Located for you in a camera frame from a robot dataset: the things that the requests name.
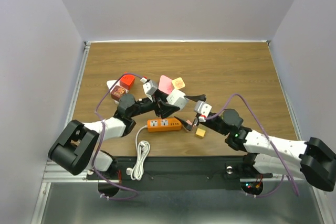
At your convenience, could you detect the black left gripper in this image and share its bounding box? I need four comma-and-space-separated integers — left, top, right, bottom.
129, 88, 179, 119

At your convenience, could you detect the white cube socket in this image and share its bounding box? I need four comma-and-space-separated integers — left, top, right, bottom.
166, 89, 188, 110

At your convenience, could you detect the pink triangular socket adapter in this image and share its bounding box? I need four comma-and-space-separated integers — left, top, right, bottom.
158, 75, 174, 94

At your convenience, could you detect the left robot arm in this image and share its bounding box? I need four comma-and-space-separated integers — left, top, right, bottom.
48, 93, 183, 175

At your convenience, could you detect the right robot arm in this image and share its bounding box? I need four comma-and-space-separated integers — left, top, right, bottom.
169, 93, 335, 191

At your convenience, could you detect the pink cube socket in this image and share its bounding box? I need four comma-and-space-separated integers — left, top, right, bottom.
183, 120, 193, 131

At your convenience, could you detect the yellow green cube socket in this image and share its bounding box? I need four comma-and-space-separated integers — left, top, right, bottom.
195, 127, 206, 138

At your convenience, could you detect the orange power strip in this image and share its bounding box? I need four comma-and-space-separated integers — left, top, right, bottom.
147, 118, 182, 132

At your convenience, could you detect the beige dragon cube socket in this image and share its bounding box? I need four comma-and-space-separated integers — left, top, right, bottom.
172, 77, 186, 90

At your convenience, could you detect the bright red cube socket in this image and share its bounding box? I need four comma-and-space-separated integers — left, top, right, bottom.
120, 74, 135, 90

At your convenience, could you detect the dark red cube socket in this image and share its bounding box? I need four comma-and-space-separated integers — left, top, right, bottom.
110, 85, 127, 101

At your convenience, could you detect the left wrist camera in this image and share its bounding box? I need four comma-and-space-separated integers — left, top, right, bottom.
141, 78, 158, 101

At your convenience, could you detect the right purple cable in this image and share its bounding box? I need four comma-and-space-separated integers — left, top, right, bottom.
204, 93, 300, 199

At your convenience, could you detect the purple cable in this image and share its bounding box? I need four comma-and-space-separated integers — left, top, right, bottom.
91, 71, 148, 200
204, 93, 300, 199

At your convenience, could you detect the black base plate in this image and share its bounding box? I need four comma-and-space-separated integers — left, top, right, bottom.
102, 156, 272, 191

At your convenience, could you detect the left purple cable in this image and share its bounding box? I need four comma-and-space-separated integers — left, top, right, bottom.
91, 71, 148, 200

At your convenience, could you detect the white power cord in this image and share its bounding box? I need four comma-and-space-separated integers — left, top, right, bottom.
126, 125, 151, 181

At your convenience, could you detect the aluminium rail frame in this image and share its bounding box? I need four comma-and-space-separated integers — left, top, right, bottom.
30, 41, 92, 223

